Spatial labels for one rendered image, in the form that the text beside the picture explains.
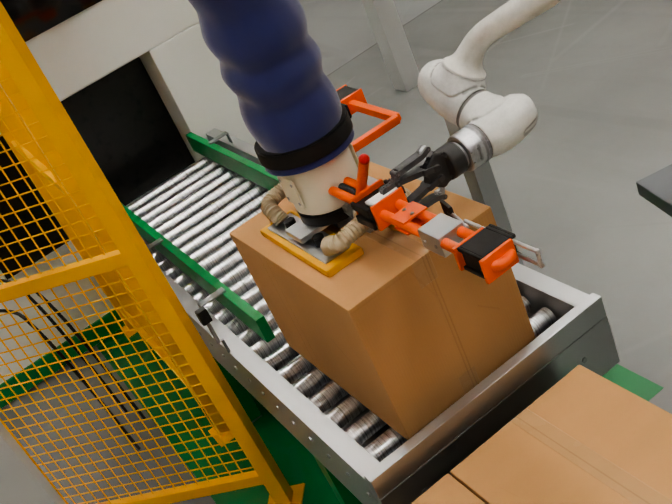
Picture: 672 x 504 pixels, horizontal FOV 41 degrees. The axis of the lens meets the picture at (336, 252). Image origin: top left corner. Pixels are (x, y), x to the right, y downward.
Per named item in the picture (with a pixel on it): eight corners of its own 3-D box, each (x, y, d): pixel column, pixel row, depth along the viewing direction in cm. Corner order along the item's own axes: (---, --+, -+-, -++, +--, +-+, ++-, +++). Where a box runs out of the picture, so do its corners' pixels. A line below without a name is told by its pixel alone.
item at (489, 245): (459, 270, 162) (451, 248, 160) (489, 247, 165) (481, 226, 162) (489, 285, 156) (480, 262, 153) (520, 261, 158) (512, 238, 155)
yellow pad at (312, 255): (262, 236, 224) (253, 220, 222) (294, 214, 227) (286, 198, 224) (329, 279, 196) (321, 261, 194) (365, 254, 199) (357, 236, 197)
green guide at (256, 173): (193, 151, 400) (184, 133, 396) (212, 139, 403) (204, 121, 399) (391, 254, 270) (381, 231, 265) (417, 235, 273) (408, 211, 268)
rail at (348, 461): (100, 247, 391) (78, 212, 382) (111, 240, 393) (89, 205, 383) (393, 536, 203) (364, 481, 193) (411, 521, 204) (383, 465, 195)
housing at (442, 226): (422, 248, 173) (415, 230, 171) (448, 229, 175) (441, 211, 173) (444, 259, 168) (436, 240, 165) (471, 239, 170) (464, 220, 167)
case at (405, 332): (288, 346, 252) (228, 232, 232) (397, 267, 264) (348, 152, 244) (411, 443, 204) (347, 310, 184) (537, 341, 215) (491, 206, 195)
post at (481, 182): (525, 355, 295) (430, 88, 245) (540, 343, 297) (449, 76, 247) (540, 363, 289) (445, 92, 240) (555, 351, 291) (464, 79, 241)
